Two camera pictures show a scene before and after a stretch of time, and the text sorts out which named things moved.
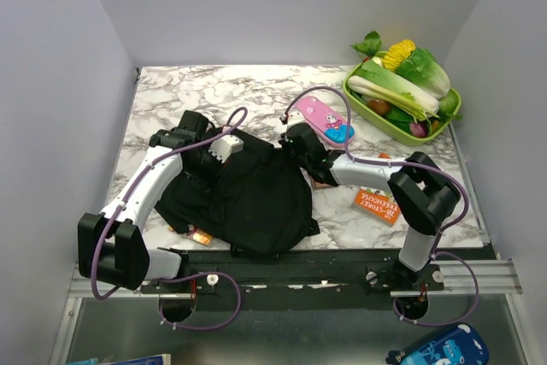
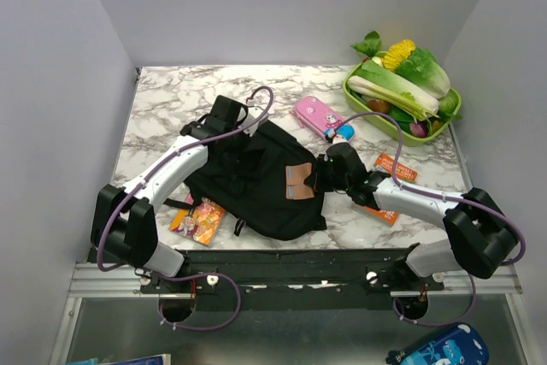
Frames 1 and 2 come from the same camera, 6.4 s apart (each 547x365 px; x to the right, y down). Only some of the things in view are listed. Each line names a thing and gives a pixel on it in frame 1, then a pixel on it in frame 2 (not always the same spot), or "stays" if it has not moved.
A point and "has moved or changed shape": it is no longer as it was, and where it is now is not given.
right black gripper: (286, 144) to (321, 162)
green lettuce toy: (423, 68) stays
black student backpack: (248, 194) has moved or changed shape
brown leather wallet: (320, 185) has moved or changed shape
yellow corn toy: (397, 53) stays
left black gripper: (218, 166) to (236, 126)
